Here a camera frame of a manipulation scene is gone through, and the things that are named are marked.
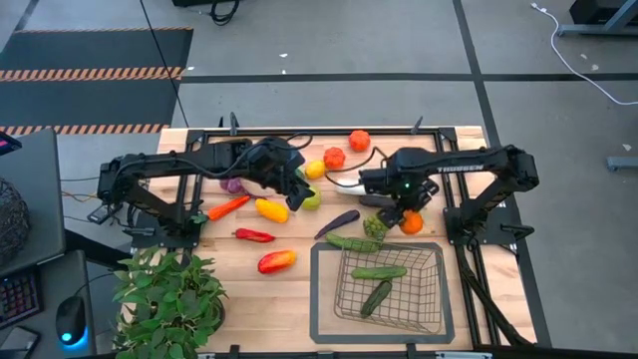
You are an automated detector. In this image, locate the grey desk leg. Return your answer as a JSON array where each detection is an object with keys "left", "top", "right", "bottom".
[{"left": 556, "top": 0, "right": 638, "bottom": 37}]

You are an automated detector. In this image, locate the black adapter box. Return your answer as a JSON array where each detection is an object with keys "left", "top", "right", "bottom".
[{"left": 87, "top": 197, "right": 125, "bottom": 225}]

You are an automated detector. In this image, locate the orange carrot with green top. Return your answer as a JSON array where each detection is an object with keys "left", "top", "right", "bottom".
[{"left": 191, "top": 194, "right": 251, "bottom": 224}]

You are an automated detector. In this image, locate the dark grey desk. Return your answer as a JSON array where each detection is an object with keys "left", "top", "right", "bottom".
[{"left": 0, "top": 248, "right": 99, "bottom": 359}]

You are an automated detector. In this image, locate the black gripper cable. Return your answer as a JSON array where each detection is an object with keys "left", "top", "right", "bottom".
[
  {"left": 324, "top": 147, "right": 398, "bottom": 188},
  {"left": 198, "top": 132, "right": 314, "bottom": 180}
]

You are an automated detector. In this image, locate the wire produce basket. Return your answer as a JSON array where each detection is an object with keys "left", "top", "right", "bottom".
[{"left": 332, "top": 243, "right": 445, "bottom": 335}]

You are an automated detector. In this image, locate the white floor cable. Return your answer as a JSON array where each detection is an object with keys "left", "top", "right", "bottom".
[{"left": 530, "top": 2, "right": 638, "bottom": 107}]

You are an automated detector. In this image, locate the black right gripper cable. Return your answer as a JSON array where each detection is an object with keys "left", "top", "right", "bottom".
[{"left": 324, "top": 147, "right": 398, "bottom": 188}]

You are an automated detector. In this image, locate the light green fruit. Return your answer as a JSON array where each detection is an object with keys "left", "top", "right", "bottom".
[{"left": 301, "top": 184, "right": 323, "bottom": 211}]

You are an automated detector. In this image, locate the smooth orange fruit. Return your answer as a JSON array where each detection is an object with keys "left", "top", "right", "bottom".
[{"left": 399, "top": 209, "right": 425, "bottom": 236}]

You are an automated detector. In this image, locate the black aluminium table frame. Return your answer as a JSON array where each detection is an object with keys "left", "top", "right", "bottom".
[{"left": 176, "top": 113, "right": 502, "bottom": 359}]

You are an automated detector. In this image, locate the white and green leek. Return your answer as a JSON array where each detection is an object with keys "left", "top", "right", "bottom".
[{"left": 334, "top": 182, "right": 368, "bottom": 196}]

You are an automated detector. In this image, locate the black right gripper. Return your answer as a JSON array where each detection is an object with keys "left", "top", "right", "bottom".
[{"left": 378, "top": 174, "right": 441, "bottom": 229}]

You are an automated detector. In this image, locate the device with pink screen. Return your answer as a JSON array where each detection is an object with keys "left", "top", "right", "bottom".
[{"left": 0, "top": 130, "right": 24, "bottom": 158}]

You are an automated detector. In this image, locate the green potted plant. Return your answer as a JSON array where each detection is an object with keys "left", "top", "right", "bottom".
[{"left": 112, "top": 245, "right": 229, "bottom": 359}]

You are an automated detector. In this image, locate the black mesh ball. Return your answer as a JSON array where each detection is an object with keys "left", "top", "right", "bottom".
[{"left": 0, "top": 177, "right": 31, "bottom": 268}]

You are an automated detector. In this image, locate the dark box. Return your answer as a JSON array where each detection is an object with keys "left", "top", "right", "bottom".
[{"left": 570, "top": 0, "right": 627, "bottom": 25}]

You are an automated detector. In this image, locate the dark grey desk panel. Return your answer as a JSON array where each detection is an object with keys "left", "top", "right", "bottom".
[{"left": 0, "top": 128, "right": 67, "bottom": 278}]

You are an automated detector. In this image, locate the purple slender eggplant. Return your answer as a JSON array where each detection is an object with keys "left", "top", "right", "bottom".
[{"left": 313, "top": 208, "right": 361, "bottom": 240}]

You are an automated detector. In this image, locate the black hazard-striped floor mat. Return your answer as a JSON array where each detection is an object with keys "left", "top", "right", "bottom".
[{"left": 0, "top": 27, "right": 194, "bottom": 136}]

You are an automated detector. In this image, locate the coiled black cable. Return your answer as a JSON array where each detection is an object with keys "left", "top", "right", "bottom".
[{"left": 208, "top": 0, "right": 241, "bottom": 26}]

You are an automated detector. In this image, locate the thin black taut cable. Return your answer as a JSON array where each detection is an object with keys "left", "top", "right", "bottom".
[{"left": 139, "top": 0, "right": 190, "bottom": 129}]

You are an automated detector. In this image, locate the grey furniture foot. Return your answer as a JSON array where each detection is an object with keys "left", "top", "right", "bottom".
[{"left": 606, "top": 156, "right": 638, "bottom": 172}]

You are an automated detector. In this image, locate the black computer mouse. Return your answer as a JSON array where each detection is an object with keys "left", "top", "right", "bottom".
[{"left": 54, "top": 294, "right": 89, "bottom": 347}]

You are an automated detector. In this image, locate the red and orange mango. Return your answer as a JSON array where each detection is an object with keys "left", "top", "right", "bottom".
[{"left": 256, "top": 248, "right": 298, "bottom": 275}]

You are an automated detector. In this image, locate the smooth green cucumber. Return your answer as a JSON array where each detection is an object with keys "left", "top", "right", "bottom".
[{"left": 350, "top": 265, "right": 409, "bottom": 280}]

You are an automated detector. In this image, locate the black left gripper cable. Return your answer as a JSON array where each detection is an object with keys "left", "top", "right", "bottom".
[{"left": 198, "top": 132, "right": 314, "bottom": 180}]

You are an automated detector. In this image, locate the bumpy green gourd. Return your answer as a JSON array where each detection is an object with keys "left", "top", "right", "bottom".
[{"left": 325, "top": 232, "right": 384, "bottom": 253}]

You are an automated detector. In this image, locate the black smartphone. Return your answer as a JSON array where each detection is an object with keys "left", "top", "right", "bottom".
[{"left": 0, "top": 324, "right": 42, "bottom": 359}]

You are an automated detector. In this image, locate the yellow lemon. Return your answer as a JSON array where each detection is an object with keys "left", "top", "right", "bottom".
[{"left": 304, "top": 159, "right": 327, "bottom": 181}]

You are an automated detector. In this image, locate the black cable sleeve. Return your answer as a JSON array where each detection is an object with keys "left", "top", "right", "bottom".
[{"left": 454, "top": 242, "right": 535, "bottom": 349}]

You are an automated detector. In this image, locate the dark green zucchini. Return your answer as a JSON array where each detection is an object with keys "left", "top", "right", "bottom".
[{"left": 359, "top": 279, "right": 394, "bottom": 319}]

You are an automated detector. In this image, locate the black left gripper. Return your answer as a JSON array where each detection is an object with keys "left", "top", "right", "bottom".
[{"left": 246, "top": 137, "right": 316, "bottom": 212}]

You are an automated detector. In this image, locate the orange bumpy pumpkin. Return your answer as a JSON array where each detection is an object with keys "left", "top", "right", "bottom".
[{"left": 347, "top": 129, "right": 372, "bottom": 154}]

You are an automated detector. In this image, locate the purple grape bunch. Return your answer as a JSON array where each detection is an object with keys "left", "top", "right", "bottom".
[{"left": 218, "top": 177, "right": 260, "bottom": 198}]

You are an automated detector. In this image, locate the red chili pepper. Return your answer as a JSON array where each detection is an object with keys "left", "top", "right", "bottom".
[{"left": 232, "top": 227, "right": 276, "bottom": 244}]

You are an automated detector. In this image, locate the backlit black keyboard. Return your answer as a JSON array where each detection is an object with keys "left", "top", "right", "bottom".
[{"left": 0, "top": 268, "right": 44, "bottom": 330}]

